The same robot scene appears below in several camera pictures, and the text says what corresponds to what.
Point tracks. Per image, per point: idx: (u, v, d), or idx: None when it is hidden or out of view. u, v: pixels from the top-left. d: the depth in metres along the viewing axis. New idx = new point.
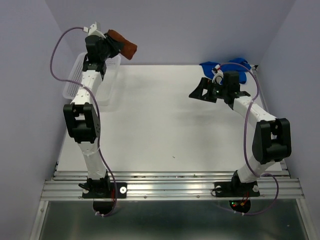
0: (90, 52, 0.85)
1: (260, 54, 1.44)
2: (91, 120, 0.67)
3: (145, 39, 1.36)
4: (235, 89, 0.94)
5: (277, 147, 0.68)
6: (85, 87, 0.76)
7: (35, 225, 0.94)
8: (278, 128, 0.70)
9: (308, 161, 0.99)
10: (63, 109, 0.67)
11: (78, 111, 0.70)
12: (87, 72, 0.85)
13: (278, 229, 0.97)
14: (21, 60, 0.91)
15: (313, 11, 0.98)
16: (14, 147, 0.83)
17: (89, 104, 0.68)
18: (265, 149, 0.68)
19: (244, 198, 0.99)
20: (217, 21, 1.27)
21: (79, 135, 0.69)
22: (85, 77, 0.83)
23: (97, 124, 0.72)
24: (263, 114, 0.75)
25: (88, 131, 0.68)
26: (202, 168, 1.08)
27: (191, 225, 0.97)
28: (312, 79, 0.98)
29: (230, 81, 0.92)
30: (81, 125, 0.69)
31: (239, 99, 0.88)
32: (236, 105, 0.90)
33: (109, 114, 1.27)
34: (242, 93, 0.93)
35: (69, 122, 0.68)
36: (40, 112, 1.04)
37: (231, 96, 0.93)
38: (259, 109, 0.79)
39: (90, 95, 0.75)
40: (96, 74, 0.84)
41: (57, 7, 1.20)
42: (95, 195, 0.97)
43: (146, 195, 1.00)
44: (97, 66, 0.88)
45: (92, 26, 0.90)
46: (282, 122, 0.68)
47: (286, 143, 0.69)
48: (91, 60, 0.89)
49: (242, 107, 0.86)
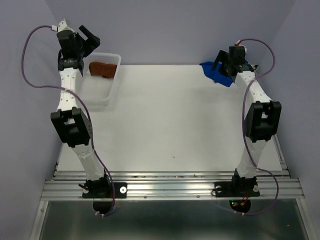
0: (64, 46, 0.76)
1: (260, 53, 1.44)
2: (82, 124, 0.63)
3: (145, 39, 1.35)
4: (240, 62, 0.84)
5: (265, 127, 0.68)
6: (68, 90, 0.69)
7: (35, 224, 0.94)
8: (270, 109, 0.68)
9: (308, 161, 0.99)
10: (50, 118, 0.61)
11: (66, 116, 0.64)
12: (65, 70, 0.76)
13: (279, 230, 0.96)
14: (21, 60, 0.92)
15: (313, 11, 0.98)
16: (14, 146, 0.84)
17: (78, 109, 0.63)
18: (253, 127, 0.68)
19: (244, 198, 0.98)
20: (217, 21, 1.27)
21: (72, 140, 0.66)
22: (64, 78, 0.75)
23: (89, 124, 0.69)
24: (260, 95, 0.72)
25: (81, 135, 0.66)
26: (202, 168, 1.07)
27: (191, 225, 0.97)
28: (312, 80, 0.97)
29: (235, 54, 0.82)
30: (72, 130, 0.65)
31: (241, 73, 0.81)
32: (237, 78, 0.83)
33: (109, 114, 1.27)
34: (247, 67, 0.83)
35: (60, 130, 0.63)
36: (40, 112, 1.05)
37: (235, 69, 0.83)
38: (258, 88, 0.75)
39: (76, 97, 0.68)
40: (75, 72, 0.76)
41: (57, 7, 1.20)
42: (95, 195, 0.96)
43: (146, 195, 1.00)
44: (74, 61, 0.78)
45: (60, 23, 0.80)
46: (274, 105, 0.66)
47: (274, 123, 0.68)
48: (66, 56, 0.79)
49: (242, 82, 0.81)
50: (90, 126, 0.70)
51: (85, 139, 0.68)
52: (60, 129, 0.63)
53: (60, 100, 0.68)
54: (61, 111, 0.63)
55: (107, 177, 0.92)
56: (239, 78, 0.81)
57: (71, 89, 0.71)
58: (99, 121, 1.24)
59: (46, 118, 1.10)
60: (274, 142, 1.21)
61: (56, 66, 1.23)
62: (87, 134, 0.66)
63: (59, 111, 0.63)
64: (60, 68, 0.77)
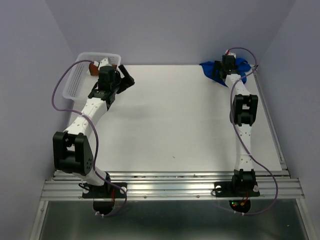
0: (101, 80, 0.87)
1: (259, 54, 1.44)
2: (80, 154, 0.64)
3: (145, 39, 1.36)
4: (230, 67, 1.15)
5: (245, 115, 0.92)
6: (84, 116, 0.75)
7: (35, 224, 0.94)
8: (250, 101, 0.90)
9: (308, 160, 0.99)
10: (53, 136, 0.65)
11: (70, 141, 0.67)
12: (92, 99, 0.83)
13: (279, 230, 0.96)
14: (21, 61, 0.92)
15: (313, 11, 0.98)
16: (14, 146, 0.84)
17: (82, 136, 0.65)
18: (236, 115, 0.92)
19: (244, 198, 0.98)
20: (217, 21, 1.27)
21: (65, 167, 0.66)
22: (88, 105, 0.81)
23: (89, 158, 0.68)
24: (242, 90, 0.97)
25: (75, 165, 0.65)
26: (202, 168, 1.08)
27: (191, 225, 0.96)
28: (312, 80, 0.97)
29: (225, 61, 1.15)
30: (69, 158, 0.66)
31: (230, 75, 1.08)
32: (227, 80, 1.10)
33: (109, 114, 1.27)
34: (235, 71, 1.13)
35: (58, 152, 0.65)
36: (41, 112, 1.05)
37: (225, 71, 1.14)
38: (242, 86, 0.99)
39: (88, 125, 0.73)
40: (100, 103, 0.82)
41: (57, 7, 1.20)
42: (95, 195, 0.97)
43: (146, 195, 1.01)
44: (104, 94, 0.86)
45: (103, 60, 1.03)
46: (252, 98, 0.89)
47: (252, 112, 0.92)
48: (99, 87, 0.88)
49: (230, 83, 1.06)
50: (90, 159, 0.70)
51: (78, 171, 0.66)
52: (58, 152, 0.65)
53: (72, 122, 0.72)
54: (67, 133, 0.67)
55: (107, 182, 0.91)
56: (228, 79, 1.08)
57: (89, 117, 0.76)
58: (100, 121, 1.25)
59: (46, 118, 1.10)
60: (275, 142, 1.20)
61: (56, 66, 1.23)
62: (82, 167, 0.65)
63: (65, 133, 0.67)
64: (91, 95, 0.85)
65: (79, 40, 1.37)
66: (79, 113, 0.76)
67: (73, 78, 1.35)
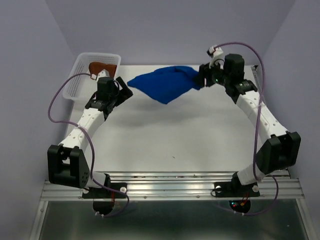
0: (99, 90, 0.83)
1: (259, 54, 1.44)
2: (75, 168, 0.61)
3: (145, 39, 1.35)
4: (239, 77, 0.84)
5: (284, 160, 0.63)
6: (81, 128, 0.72)
7: (35, 225, 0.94)
8: (286, 140, 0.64)
9: (308, 160, 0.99)
10: (48, 150, 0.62)
11: (65, 154, 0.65)
12: (89, 110, 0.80)
13: (280, 230, 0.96)
14: (21, 60, 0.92)
15: (313, 11, 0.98)
16: (13, 146, 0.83)
17: (77, 149, 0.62)
18: (271, 164, 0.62)
19: (244, 198, 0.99)
20: (216, 21, 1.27)
21: (60, 181, 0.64)
22: (84, 116, 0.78)
23: (85, 172, 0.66)
24: (273, 125, 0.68)
25: (70, 180, 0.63)
26: (202, 168, 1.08)
27: (191, 225, 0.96)
28: (312, 80, 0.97)
29: (234, 68, 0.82)
30: (65, 172, 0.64)
31: (245, 96, 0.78)
32: (240, 101, 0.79)
33: (106, 122, 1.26)
34: (249, 85, 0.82)
35: (52, 167, 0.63)
36: (40, 112, 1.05)
37: (234, 86, 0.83)
38: (270, 117, 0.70)
39: (84, 137, 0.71)
40: (97, 113, 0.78)
41: (57, 7, 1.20)
42: (95, 195, 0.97)
43: (146, 195, 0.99)
44: (102, 104, 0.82)
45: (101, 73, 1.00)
46: (292, 137, 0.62)
47: (293, 156, 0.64)
48: (97, 97, 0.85)
49: (248, 107, 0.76)
50: (86, 173, 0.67)
51: (73, 185, 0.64)
52: (53, 166, 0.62)
53: (68, 135, 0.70)
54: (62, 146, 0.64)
55: (107, 182, 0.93)
56: (244, 102, 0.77)
57: (85, 129, 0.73)
58: (98, 130, 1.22)
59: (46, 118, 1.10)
60: None
61: (56, 67, 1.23)
62: (78, 181, 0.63)
63: (60, 146, 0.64)
64: (87, 105, 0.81)
65: (79, 40, 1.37)
66: (75, 124, 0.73)
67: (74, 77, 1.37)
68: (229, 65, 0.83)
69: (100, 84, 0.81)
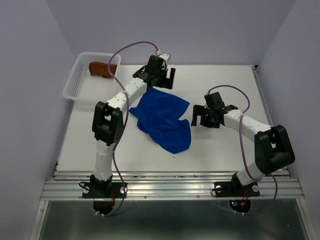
0: (149, 64, 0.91)
1: (259, 53, 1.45)
2: (114, 125, 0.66)
3: (145, 39, 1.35)
4: (220, 106, 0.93)
5: (281, 155, 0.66)
6: (125, 93, 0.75)
7: (35, 225, 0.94)
8: (275, 136, 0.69)
9: (307, 160, 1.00)
10: (96, 104, 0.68)
11: (108, 111, 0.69)
12: (135, 79, 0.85)
13: (280, 230, 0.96)
14: (21, 60, 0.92)
15: (313, 12, 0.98)
16: (14, 146, 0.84)
17: (120, 110, 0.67)
18: (269, 160, 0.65)
19: (244, 198, 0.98)
20: (217, 21, 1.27)
21: (99, 133, 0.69)
22: (130, 84, 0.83)
23: (120, 130, 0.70)
24: (257, 125, 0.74)
25: (107, 134, 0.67)
26: (201, 168, 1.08)
27: (192, 225, 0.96)
28: (312, 80, 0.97)
29: (213, 100, 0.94)
30: (105, 126, 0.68)
31: (228, 114, 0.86)
32: (226, 120, 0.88)
33: None
34: (230, 107, 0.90)
35: (96, 118, 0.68)
36: (41, 113, 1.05)
37: (219, 112, 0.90)
38: (252, 120, 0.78)
39: (126, 102, 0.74)
40: (141, 84, 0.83)
41: (57, 7, 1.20)
42: (95, 195, 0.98)
43: (146, 195, 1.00)
44: (147, 76, 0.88)
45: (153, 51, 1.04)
46: (278, 130, 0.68)
47: (288, 149, 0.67)
48: (145, 70, 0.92)
49: (233, 121, 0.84)
50: (120, 132, 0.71)
51: (108, 140, 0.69)
52: (97, 118, 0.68)
53: (113, 96, 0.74)
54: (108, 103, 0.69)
55: (109, 181, 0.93)
56: (229, 119, 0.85)
57: (128, 95, 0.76)
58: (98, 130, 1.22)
59: (46, 118, 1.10)
60: None
61: (56, 67, 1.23)
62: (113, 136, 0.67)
63: (106, 103, 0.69)
64: (135, 75, 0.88)
65: (79, 40, 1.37)
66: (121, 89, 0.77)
67: (74, 76, 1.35)
68: (208, 99, 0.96)
69: (151, 60, 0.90)
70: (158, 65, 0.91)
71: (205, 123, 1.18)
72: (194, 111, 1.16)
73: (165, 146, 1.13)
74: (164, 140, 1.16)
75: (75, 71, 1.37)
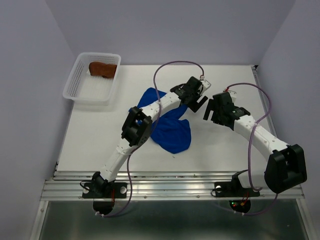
0: (188, 84, 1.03)
1: (259, 54, 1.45)
2: (141, 129, 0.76)
3: (146, 39, 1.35)
4: (231, 107, 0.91)
5: (294, 176, 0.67)
6: (159, 105, 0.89)
7: (35, 225, 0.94)
8: (290, 155, 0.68)
9: (307, 160, 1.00)
10: (132, 108, 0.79)
11: (140, 117, 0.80)
12: (172, 94, 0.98)
13: (280, 230, 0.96)
14: (21, 60, 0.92)
15: (313, 13, 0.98)
16: (13, 147, 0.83)
17: (150, 118, 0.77)
18: (282, 182, 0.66)
19: (244, 198, 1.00)
20: (217, 22, 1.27)
21: (126, 133, 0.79)
22: (166, 97, 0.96)
23: (145, 136, 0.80)
24: (273, 141, 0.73)
25: (133, 136, 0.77)
26: (201, 167, 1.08)
27: (191, 225, 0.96)
28: (312, 81, 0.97)
29: (223, 99, 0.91)
30: (134, 128, 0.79)
31: (240, 121, 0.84)
32: (236, 127, 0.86)
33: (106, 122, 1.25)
34: (241, 110, 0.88)
35: (128, 119, 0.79)
36: (40, 113, 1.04)
37: (229, 115, 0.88)
38: (267, 134, 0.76)
39: (157, 113, 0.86)
40: (176, 100, 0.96)
41: (57, 7, 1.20)
42: (95, 195, 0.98)
43: (146, 195, 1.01)
44: (183, 94, 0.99)
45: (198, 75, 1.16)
46: (295, 150, 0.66)
47: (301, 170, 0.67)
48: (183, 88, 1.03)
49: (245, 130, 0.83)
50: (145, 138, 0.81)
51: (131, 141, 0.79)
52: (129, 119, 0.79)
53: (149, 105, 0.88)
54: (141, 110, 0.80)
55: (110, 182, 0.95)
56: (240, 126, 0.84)
57: (161, 107, 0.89)
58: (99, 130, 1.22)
59: (46, 118, 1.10)
60: None
61: (56, 67, 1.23)
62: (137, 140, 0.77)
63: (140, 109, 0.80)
64: (172, 89, 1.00)
65: (79, 40, 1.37)
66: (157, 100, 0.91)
67: (74, 76, 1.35)
68: (218, 99, 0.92)
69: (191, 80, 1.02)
70: (195, 86, 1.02)
71: (215, 121, 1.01)
72: (208, 106, 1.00)
73: (165, 146, 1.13)
74: (164, 140, 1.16)
75: (75, 71, 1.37)
